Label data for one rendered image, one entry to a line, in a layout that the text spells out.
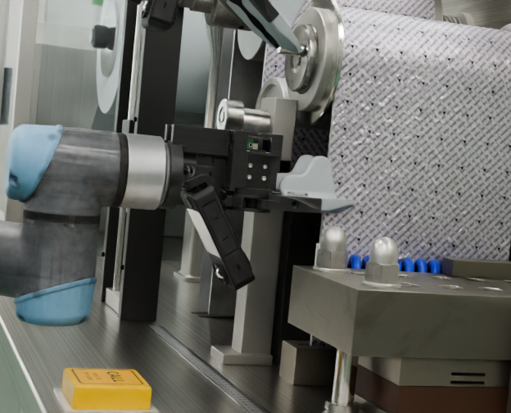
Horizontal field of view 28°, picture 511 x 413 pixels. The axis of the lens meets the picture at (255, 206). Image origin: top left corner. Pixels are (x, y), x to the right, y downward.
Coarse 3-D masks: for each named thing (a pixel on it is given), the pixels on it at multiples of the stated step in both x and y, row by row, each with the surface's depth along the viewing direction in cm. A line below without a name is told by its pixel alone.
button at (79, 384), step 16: (64, 384) 95; (80, 384) 90; (96, 384) 91; (112, 384) 91; (128, 384) 92; (144, 384) 92; (80, 400) 90; (96, 400) 90; (112, 400) 91; (128, 400) 91; (144, 400) 92
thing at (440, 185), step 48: (336, 144) 110; (384, 144) 112; (432, 144) 114; (480, 144) 116; (336, 192) 110; (384, 192) 112; (432, 192) 114; (480, 192) 116; (432, 240) 115; (480, 240) 117
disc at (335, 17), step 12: (312, 0) 117; (324, 0) 113; (336, 12) 110; (336, 24) 109; (336, 36) 109; (336, 48) 109; (336, 60) 109; (336, 72) 109; (336, 84) 109; (324, 96) 111; (324, 108) 111; (300, 120) 117; (312, 120) 114
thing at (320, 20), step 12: (312, 12) 114; (324, 12) 112; (300, 24) 117; (312, 24) 113; (324, 24) 110; (324, 36) 110; (324, 48) 110; (324, 60) 109; (324, 72) 110; (312, 84) 112; (324, 84) 111; (300, 96) 115; (312, 96) 112; (300, 108) 115; (312, 108) 114
